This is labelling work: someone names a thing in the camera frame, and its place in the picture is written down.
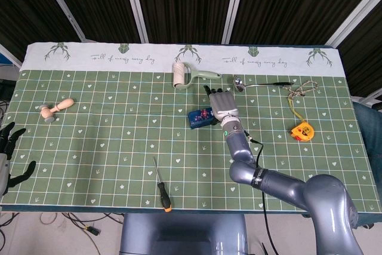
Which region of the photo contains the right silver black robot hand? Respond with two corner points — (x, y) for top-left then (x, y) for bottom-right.
(204, 85), (239, 121)

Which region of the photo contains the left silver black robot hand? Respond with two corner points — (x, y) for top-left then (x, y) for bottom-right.
(0, 122), (36, 196)

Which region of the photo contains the blue glasses case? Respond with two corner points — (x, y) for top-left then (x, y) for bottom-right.
(187, 108), (220, 130)

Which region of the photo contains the green lint roller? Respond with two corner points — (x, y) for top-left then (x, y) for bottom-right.
(172, 62), (222, 91)

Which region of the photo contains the small wooden mallet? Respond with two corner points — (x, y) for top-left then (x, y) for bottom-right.
(35, 98), (75, 124)

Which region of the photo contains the yellow tape measure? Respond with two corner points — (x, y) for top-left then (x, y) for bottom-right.
(286, 96), (315, 142)

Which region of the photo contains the dark pleated curtain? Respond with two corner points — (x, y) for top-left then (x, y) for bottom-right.
(0, 0), (382, 97)

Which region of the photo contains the black orange screwdriver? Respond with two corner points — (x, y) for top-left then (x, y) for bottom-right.
(152, 156), (172, 213)

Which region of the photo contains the green grid tablecloth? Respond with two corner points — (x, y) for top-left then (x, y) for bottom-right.
(0, 42), (382, 213)

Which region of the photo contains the grey blue robot torso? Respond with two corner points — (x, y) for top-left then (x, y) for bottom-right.
(119, 213), (248, 255)

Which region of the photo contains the steel ladle black handle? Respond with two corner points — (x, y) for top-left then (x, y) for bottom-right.
(233, 76), (295, 93)

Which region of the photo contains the braided rope cord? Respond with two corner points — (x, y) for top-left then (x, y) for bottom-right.
(283, 80), (319, 100)

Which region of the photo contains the white partition post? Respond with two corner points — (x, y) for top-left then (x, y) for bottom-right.
(326, 0), (382, 48)
(121, 0), (149, 44)
(35, 0), (89, 42)
(220, 0), (248, 44)

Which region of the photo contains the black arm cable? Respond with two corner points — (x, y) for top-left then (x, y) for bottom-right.
(244, 131), (281, 255)

